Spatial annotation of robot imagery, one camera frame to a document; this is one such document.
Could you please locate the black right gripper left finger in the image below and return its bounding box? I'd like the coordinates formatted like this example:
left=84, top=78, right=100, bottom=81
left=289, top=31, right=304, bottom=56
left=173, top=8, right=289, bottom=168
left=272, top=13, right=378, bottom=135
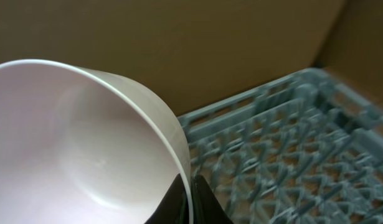
left=145, top=174, right=189, bottom=224

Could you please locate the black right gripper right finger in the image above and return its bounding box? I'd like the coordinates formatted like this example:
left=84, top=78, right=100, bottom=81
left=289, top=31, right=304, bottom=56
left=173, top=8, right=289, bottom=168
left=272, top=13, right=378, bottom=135
left=191, top=175, right=233, bottom=224

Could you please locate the white bowl with rice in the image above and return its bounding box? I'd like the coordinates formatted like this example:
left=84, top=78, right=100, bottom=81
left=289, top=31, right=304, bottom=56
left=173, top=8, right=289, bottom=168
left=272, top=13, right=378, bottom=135
left=0, top=59, right=192, bottom=223

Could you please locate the grey dishwasher rack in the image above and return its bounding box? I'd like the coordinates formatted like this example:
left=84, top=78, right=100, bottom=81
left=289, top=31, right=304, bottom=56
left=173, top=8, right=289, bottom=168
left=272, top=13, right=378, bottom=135
left=179, top=68, right=383, bottom=223

